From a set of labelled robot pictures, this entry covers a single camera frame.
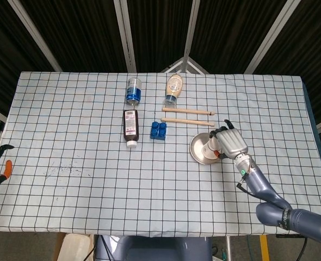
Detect round metal plate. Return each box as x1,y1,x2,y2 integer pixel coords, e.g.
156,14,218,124
189,132,224,165

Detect beige plastic container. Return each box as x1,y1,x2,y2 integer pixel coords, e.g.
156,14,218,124
57,233,95,261

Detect white paper cup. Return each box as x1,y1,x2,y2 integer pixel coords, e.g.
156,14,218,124
202,135,221,160

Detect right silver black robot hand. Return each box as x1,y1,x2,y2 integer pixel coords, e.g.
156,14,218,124
209,119,249,161

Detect blue toy building brick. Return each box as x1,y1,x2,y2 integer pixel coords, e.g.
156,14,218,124
150,121,168,141

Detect yellow post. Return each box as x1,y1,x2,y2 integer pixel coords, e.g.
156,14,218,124
259,235,269,261

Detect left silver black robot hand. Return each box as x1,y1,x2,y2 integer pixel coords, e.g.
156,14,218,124
0,129,15,195

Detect white triangular frame brace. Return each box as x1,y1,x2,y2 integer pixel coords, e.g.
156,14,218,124
160,56,211,74

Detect grey-blue robot torso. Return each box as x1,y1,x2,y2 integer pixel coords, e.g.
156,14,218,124
95,235,213,261

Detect clear bottle blue label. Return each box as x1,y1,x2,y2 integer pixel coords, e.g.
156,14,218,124
125,77,143,106

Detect brown bottle white cap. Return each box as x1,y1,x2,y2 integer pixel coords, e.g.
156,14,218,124
122,109,139,149

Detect wooden stick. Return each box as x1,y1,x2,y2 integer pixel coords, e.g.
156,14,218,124
160,117,215,128
162,107,215,116

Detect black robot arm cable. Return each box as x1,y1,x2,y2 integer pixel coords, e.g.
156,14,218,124
236,179,285,212

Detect light blue checkered tablecloth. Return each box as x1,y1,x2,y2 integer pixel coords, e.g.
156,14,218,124
0,71,321,236

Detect beige squeeze sauce bottle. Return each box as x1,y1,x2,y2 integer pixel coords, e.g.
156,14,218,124
164,73,184,107

